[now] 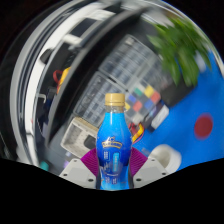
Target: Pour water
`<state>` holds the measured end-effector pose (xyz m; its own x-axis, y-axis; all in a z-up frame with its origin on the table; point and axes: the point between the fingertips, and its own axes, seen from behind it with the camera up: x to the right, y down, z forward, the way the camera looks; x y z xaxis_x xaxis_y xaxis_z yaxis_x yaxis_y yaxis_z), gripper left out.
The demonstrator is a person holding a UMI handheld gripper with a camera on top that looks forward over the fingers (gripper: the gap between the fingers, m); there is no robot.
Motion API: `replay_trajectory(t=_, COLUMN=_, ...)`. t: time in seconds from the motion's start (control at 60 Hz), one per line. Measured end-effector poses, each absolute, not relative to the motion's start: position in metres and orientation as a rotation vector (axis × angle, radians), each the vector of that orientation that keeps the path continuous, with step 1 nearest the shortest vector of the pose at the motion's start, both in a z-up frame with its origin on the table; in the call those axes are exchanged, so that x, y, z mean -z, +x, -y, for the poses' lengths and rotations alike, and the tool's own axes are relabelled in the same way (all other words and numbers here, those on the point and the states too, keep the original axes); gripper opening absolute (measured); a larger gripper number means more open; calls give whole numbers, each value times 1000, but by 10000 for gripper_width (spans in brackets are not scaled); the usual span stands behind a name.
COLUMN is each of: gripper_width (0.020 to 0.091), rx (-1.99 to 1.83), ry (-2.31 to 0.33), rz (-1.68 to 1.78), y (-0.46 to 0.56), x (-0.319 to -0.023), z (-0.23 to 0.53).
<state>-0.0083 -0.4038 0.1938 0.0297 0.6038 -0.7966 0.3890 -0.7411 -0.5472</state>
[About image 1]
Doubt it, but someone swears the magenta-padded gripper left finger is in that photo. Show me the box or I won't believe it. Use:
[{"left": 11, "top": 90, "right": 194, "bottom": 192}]
[{"left": 59, "top": 147, "right": 100, "bottom": 190}]

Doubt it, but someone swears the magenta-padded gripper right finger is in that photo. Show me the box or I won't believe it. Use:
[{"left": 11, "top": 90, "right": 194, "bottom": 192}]
[{"left": 128, "top": 147, "right": 169, "bottom": 189}]

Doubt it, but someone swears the blue drink bottle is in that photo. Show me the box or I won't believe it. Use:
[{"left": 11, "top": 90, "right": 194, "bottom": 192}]
[{"left": 95, "top": 92, "right": 133, "bottom": 191}]

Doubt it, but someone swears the black zip case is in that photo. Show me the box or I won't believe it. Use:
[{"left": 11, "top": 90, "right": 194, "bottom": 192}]
[{"left": 83, "top": 134, "right": 98, "bottom": 149}]

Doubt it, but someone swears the white pegboard tray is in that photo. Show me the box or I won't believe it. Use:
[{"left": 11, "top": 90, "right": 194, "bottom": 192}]
[{"left": 59, "top": 116, "right": 100, "bottom": 158}]

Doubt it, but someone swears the yellow multimeter with red leads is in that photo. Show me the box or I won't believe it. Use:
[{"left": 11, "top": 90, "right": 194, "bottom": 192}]
[{"left": 128, "top": 122, "right": 146, "bottom": 144}]

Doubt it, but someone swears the black box with white label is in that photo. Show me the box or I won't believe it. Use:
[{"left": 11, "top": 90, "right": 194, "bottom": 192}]
[{"left": 146, "top": 101, "right": 171, "bottom": 133}]

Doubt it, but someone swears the flat round red coaster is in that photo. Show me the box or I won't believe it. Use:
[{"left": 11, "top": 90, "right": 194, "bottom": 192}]
[{"left": 194, "top": 113, "right": 214, "bottom": 140}]

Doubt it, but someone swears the grey small-parts drawer cabinet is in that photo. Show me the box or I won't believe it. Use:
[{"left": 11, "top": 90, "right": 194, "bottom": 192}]
[
  {"left": 73, "top": 71, "right": 128, "bottom": 129},
  {"left": 98, "top": 33, "right": 168, "bottom": 89}
]

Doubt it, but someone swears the flat black box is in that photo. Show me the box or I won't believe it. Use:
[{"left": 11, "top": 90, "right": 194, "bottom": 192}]
[{"left": 159, "top": 79, "right": 194, "bottom": 108}]

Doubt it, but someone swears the black shelf unit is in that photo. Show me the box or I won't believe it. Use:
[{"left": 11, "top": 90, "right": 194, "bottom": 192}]
[{"left": 9, "top": 0, "right": 158, "bottom": 158}]

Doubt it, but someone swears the green potted plant, white pot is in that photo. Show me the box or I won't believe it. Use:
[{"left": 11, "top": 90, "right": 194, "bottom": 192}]
[{"left": 146, "top": 16, "right": 213, "bottom": 88}]

